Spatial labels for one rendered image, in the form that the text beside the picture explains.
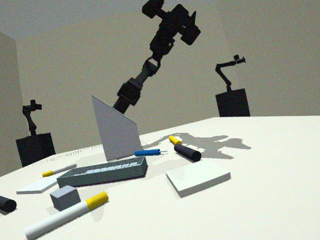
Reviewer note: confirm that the white cylinder with yellow cap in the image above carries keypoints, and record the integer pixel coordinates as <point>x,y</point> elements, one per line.
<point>53,221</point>
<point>58,170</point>

